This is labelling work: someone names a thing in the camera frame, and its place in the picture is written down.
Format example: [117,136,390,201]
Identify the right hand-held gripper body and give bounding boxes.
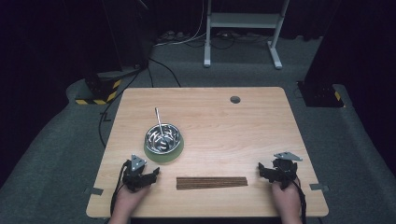
[270,151,304,189]

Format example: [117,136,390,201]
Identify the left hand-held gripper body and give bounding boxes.
[121,153,151,192]

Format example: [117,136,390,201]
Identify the stainless steel bowl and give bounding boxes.
[144,122,182,155]

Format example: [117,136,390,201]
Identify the row of brown wooden chopsticks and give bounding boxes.
[176,175,249,191]

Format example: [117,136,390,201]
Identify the person's left hand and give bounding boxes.
[114,182,151,218]

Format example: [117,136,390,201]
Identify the person's right hand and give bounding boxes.
[271,181,303,217]

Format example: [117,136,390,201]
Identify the grey tape piece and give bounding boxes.
[83,187,105,197]
[309,183,331,192]

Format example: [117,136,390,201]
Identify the metal spoon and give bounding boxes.
[154,106,171,149]

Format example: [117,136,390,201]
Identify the black base with yellow mark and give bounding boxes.
[296,80,347,109]

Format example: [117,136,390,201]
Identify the black yellow striped stand base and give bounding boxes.
[75,72,123,106]

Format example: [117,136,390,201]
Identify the power strip with plugs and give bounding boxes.
[156,29,190,44]

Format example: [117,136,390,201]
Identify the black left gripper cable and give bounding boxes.
[109,159,132,217]

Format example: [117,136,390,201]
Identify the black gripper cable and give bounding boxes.
[109,159,132,217]
[291,175,308,224]

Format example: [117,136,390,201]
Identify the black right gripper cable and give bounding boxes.
[291,175,308,224]

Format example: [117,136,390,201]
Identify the long black floor cable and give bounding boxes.
[98,57,182,148]

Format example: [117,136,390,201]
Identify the black cables under stand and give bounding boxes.
[186,30,273,51]

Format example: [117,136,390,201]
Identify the white floor cable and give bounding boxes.
[153,0,209,49]

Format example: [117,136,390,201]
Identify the white metal stand frame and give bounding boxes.
[203,0,291,70]

